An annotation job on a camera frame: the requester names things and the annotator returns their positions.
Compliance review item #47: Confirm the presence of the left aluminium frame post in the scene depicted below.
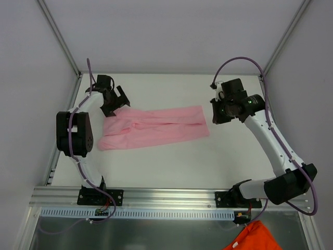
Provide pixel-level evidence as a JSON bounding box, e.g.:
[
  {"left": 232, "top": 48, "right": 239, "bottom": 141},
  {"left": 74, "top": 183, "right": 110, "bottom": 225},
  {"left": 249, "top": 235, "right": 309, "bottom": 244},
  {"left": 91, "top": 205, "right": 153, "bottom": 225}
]
[{"left": 35, "top": 0, "right": 81, "bottom": 78}]

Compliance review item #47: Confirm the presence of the slotted cable duct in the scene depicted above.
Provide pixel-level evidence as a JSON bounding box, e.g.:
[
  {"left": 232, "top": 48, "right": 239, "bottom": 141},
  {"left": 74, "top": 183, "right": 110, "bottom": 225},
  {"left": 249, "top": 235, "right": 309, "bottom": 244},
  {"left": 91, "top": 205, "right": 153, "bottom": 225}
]
[{"left": 40, "top": 207, "right": 235, "bottom": 221}]

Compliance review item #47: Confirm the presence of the orange t shirt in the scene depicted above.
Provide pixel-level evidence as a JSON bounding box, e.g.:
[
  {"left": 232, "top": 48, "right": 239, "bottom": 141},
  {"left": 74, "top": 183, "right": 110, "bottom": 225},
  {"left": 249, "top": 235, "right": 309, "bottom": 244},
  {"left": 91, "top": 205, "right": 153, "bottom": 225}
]
[{"left": 224, "top": 221, "right": 282, "bottom": 250}]

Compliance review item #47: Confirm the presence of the aluminium mounting rail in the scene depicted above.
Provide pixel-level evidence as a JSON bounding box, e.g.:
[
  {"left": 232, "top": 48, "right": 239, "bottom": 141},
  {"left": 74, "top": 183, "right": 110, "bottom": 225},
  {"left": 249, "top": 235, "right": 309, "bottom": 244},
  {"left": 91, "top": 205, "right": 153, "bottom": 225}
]
[{"left": 30, "top": 186, "right": 309, "bottom": 210}]

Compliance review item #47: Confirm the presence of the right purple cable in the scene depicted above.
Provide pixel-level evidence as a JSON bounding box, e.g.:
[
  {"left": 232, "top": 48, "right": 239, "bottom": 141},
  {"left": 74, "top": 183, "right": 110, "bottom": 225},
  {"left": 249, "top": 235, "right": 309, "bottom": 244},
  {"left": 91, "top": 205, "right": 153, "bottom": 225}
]
[{"left": 209, "top": 56, "right": 319, "bottom": 222}]

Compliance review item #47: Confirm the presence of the aluminium frame post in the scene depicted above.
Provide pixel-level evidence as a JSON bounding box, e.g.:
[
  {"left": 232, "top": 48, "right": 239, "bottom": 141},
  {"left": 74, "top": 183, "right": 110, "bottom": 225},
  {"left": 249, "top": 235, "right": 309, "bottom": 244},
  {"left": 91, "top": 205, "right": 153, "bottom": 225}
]
[
  {"left": 263, "top": 0, "right": 312, "bottom": 76},
  {"left": 35, "top": 0, "right": 81, "bottom": 78}
]

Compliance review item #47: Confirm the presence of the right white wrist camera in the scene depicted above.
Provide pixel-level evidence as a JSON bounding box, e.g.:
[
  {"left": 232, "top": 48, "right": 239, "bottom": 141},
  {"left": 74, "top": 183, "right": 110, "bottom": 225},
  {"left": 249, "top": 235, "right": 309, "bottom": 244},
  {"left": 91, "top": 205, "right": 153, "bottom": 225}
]
[{"left": 215, "top": 81, "right": 224, "bottom": 101}]

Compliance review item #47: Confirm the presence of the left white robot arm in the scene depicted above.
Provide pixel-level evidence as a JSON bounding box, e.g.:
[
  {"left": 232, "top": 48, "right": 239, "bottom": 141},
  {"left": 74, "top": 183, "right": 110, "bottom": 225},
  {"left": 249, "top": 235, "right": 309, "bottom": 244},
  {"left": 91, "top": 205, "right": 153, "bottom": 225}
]
[{"left": 56, "top": 74, "right": 130, "bottom": 207}]

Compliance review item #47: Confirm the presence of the purple cable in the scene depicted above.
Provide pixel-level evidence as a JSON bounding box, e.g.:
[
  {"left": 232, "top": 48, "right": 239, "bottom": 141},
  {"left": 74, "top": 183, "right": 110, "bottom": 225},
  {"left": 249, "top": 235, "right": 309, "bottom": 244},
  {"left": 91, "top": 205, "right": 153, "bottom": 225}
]
[
  {"left": 209, "top": 56, "right": 319, "bottom": 222},
  {"left": 68, "top": 58, "right": 117, "bottom": 224}
]

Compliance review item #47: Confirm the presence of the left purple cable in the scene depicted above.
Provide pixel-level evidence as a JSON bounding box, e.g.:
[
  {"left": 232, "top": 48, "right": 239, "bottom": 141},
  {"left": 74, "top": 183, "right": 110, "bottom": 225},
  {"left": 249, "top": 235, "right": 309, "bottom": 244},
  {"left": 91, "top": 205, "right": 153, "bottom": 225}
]
[{"left": 68, "top": 58, "right": 117, "bottom": 224}]

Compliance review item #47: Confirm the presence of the right aluminium frame post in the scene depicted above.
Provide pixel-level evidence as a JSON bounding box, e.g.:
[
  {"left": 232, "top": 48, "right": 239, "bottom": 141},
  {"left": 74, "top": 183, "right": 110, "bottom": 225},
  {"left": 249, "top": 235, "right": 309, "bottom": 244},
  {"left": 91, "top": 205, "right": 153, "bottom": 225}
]
[{"left": 263, "top": 0, "right": 312, "bottom": 76}]

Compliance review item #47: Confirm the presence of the pink t shirt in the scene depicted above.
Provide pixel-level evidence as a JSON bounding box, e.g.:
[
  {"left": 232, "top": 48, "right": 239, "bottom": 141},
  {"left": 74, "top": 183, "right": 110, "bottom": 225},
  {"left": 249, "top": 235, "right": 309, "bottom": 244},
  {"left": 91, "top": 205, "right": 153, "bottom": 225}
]
[{"left": 97, "top": 106, "right": 210, "bottom": 151}]

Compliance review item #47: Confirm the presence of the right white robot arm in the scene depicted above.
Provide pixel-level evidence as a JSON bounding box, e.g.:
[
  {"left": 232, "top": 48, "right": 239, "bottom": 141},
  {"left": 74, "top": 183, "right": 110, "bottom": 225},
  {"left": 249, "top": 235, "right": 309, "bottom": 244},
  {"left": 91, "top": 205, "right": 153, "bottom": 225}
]
[{"left": 210, "top": 79, "right": 317, "bottom": 207}]

